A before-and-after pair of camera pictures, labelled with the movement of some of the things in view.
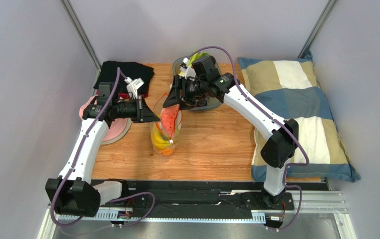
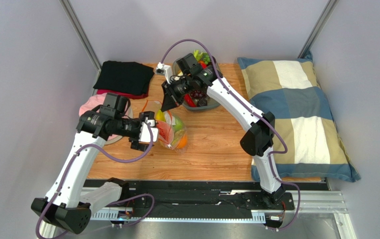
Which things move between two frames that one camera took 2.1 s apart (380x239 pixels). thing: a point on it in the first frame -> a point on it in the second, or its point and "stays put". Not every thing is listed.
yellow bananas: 160,140 -> 160,115
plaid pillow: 292,89 stays put
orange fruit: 168,152 -> 182,142
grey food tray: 212,103 stays put
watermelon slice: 168,116 -> 163,129
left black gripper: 142,112 -> 137,146
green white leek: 195,56 stays put
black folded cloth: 136,70 stays put
